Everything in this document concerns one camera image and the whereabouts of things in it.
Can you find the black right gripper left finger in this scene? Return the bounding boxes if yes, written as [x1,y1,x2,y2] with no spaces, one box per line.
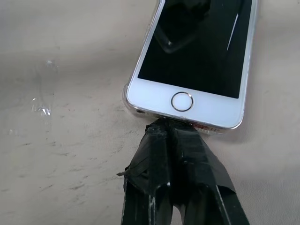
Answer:
[117,121,174,225]

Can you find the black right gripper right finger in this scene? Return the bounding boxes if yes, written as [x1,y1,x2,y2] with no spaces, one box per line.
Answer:
[166,121,251,225]

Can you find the clear tape piece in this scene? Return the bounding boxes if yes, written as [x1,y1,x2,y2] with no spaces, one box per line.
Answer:
[30,60,59,118]

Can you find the white smartphone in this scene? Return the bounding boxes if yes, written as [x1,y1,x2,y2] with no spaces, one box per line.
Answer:
[122,0,259,136]
[126,0,255,129]

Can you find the white smartphone in clear case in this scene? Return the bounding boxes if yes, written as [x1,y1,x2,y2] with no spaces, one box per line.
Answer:
[122,0,259,136]

